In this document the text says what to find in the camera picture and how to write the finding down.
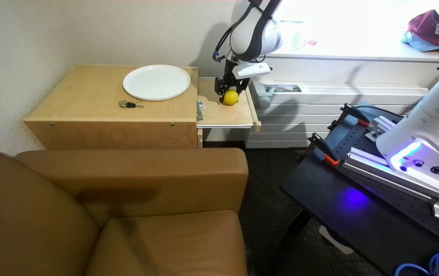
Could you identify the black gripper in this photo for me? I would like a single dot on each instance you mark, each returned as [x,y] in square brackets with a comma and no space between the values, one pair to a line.
[229,74]

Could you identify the yellow lemon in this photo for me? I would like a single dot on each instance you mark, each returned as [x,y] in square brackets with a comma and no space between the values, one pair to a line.
[230,97]

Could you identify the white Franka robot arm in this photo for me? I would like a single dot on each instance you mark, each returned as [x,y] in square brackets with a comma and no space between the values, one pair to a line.
[435,127]

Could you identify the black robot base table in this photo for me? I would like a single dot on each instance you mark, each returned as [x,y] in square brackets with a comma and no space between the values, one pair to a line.
[362,215]

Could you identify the flat wooden drawer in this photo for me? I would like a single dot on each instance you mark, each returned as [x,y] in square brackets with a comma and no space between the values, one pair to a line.
[224,115]

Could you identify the silver metal tool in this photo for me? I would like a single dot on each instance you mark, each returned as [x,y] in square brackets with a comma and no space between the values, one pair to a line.
[200,109]

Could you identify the white round plate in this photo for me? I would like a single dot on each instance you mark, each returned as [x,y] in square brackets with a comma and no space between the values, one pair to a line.
[155,81]

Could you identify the small dark keys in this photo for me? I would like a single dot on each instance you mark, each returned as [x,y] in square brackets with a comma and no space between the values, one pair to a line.
[129,104]

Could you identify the white air conditioner unit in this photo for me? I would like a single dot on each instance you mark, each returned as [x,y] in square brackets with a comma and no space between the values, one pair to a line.
[332,107]

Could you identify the light wooden nightstand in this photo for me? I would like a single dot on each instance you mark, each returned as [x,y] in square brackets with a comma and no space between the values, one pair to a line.
[86,101]

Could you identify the tan leather armchair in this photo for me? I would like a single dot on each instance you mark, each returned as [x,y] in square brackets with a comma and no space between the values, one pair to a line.
[101,215]

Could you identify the white paper scrap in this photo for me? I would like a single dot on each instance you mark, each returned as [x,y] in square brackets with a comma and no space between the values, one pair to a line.
[335,239]

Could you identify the maroon baseball cap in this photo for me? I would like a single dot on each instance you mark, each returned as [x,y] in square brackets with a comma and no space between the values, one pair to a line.
[427,25]

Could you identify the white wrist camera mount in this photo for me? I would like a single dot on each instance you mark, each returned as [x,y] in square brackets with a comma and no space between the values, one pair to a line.
[252,69]

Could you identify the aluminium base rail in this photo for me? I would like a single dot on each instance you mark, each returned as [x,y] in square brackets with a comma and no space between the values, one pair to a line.
[398,176]

